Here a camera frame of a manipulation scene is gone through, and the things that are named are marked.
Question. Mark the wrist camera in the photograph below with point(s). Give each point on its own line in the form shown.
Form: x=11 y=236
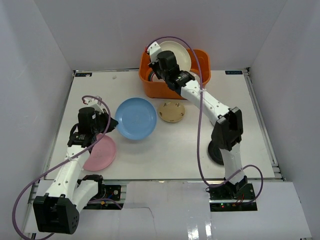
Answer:
x=94 y=103
x=153 y=50

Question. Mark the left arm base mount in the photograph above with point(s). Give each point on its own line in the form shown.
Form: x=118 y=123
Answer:
x=110 y=200

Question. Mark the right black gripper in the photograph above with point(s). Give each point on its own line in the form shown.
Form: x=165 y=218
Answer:
x=153 y=67

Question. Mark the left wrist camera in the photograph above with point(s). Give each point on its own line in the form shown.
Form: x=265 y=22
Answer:
x=94 y=103

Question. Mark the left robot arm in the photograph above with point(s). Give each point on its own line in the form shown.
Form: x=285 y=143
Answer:
x=58 y=210

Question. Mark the glossy black plate front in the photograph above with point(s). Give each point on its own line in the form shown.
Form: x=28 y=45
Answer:
x=215 y=153

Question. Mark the blue plastic plate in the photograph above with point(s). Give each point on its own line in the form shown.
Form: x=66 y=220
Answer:
x=137 y=118

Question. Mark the cream plastic plate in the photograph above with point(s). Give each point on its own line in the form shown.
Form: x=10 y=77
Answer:
x=181 y=54

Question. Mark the orange plastic bin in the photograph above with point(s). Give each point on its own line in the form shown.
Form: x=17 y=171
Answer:
x=159 y=89

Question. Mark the pink plastic plate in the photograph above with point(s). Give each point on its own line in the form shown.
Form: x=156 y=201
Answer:
x=102 y=154

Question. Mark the white plate orange sunburst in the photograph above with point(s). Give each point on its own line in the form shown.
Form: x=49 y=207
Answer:
x=195 y=75

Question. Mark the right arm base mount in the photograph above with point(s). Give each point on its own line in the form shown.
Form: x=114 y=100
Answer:
x=221 y=200

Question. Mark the white plate green rim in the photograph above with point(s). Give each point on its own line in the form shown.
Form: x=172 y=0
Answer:
x=153 y=78

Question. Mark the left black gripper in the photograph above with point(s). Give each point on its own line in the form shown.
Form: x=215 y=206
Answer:
x=104 y=121

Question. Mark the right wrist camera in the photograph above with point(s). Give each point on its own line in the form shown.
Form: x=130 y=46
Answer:
x=153 y=50

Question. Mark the small beige patterned plate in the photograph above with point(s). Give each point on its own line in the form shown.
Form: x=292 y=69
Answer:
x=171 y=111

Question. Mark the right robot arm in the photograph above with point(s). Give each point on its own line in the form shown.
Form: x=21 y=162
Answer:
x=227 y=122

